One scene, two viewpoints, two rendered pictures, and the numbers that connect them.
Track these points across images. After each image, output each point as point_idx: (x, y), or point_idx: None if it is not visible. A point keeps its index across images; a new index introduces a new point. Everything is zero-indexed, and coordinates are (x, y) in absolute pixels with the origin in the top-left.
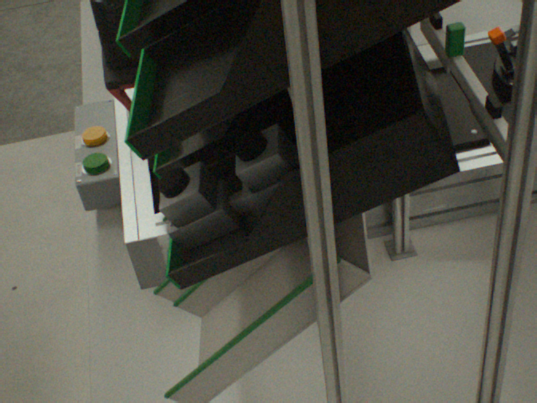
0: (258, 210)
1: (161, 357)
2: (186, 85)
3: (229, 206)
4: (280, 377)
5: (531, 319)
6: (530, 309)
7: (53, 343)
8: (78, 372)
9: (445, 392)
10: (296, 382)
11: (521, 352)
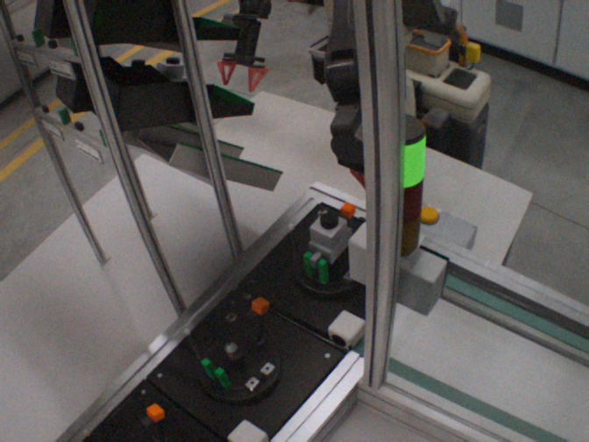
0: None
1: (267, 199)
2: None
3: None
4: (201, 227)
5: (101, 324)
6: (103, 330)
7: (329, 173)
8: (300, 173)
9: (124, 267)
10: (191, 231)
11: (100, 304)
